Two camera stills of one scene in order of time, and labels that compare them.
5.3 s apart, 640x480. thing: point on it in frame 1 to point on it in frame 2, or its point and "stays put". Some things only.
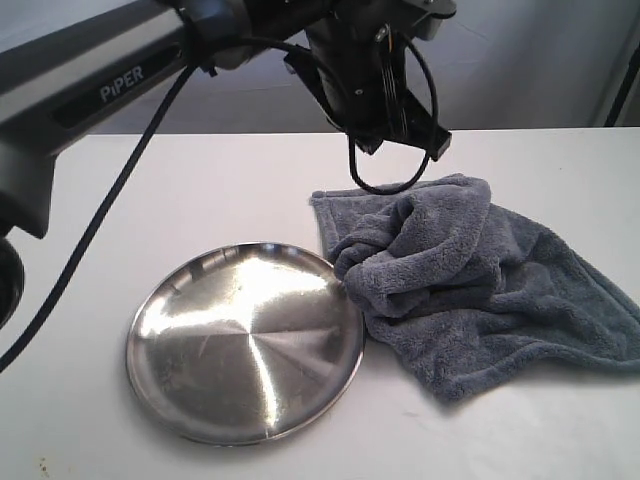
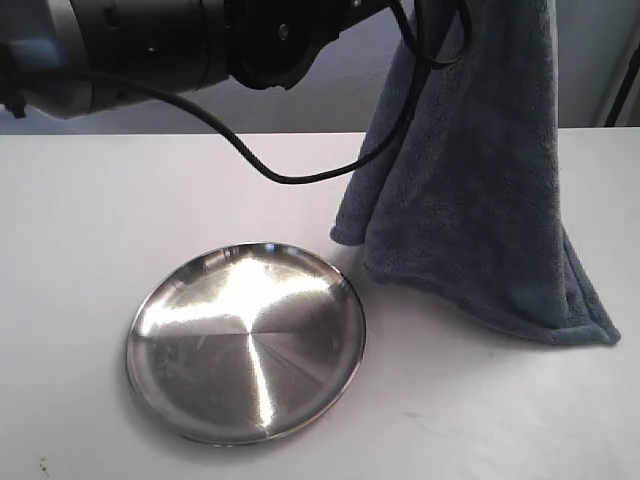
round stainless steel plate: (245, 344) stays put
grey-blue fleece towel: (466, 291) to (463, 203)
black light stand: (624, 88) stays put
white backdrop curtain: (495, 65) stays put
